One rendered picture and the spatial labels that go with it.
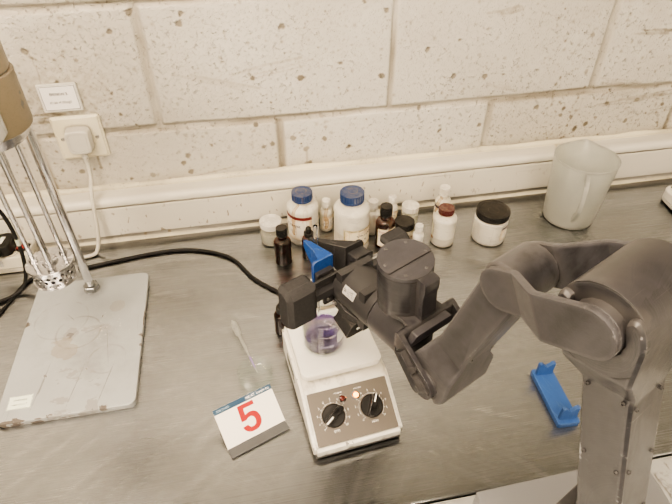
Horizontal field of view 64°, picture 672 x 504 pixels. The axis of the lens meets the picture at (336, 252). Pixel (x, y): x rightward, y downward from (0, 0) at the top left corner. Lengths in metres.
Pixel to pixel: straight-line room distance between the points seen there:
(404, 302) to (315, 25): 0.63
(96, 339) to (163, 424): 0.21
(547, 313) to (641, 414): 0.10
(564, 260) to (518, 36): 0.81
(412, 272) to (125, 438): 0.52
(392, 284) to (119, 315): 0.61
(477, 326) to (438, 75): 0.75
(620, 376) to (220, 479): 0.58
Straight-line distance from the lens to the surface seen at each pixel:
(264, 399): 0.82
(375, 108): 1.13
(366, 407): 0.79
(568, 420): 0.89
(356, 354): 0.79
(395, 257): 0.53
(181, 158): 1.13
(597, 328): 0.34
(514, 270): 0.39
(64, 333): 1.03
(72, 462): 0.88
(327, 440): 0.78
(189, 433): 0.85
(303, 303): 0.61
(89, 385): 0.94
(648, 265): 0.35
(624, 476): 0.45
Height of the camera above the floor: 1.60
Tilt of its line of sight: 40 degrees down
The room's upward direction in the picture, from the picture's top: straight up
